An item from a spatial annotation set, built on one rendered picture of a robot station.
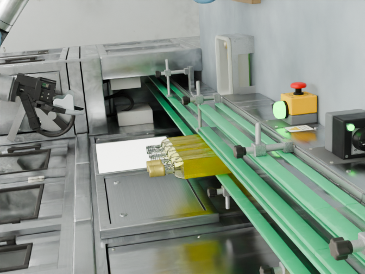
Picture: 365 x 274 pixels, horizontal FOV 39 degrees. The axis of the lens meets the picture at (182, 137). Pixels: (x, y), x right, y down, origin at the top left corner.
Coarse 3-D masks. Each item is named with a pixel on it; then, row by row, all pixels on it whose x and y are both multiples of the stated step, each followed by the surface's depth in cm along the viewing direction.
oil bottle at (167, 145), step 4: (176, 140) 168; (180, 140) 168; (184, 140) 168; (188, 140) 167; (192, 140) 167; (196, 140) 167; (200, 140) 167; (168, 144) 165; (172, 144) 165; (176, 144) 164; (180, 144) 164; (184, 144) 164; (188, 144) 164; (164, 148) 165; (164, 152) 165
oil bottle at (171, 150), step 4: (192, 144) 163; (196, 144) 163; (200, 144) 162; (204, 144) 162; (168, 148) 161; (172, 148) 160; (176, 148) 160; (180, 148) 159; (184, 148) 159; (188, 148) 159; (192, 148) 159; (196, 148) 159; (200, 148) 159; (168, 152) 159; (172, 152) 158; (168, 156) 159
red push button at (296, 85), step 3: (291, 84) 129; (294, 84) 128; (297, 84) 128; (300, 84) 128; (303, 84) 128; (306, 84) 129; (291, 87) 129; (294, 87) 128; (297, 87) 127; (300, 87) 127; (303, 87) 128; (297, 90) 129; (300, 90) 129
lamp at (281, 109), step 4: (276, 104) 129; (280, 104) 128; (284, 104) 128; (276, 108) 128; (280, 108) 128; (284, 108) 128; (276, 112) 129; (280, 112) 128; (284, 112) 128; (288, 112) 128; (276, 116) 129; (280, 116) 129; (284, 116) 129
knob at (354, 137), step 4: (360, 128) 99; (364, 128) 99; (356, 132) 99; (360, 132) 98; (364, 132) 98; (356, 136) 99; (360, 136) 98; (364, 136) 98; (352, 140) 100; (356, 140) 98; (360, 140) 97; (364, 140) 97; (356, 144) 99; (360, 144) 97; (364, 144) 97; (356, 148) 100; (360, 148) 98; (364, 148) 98
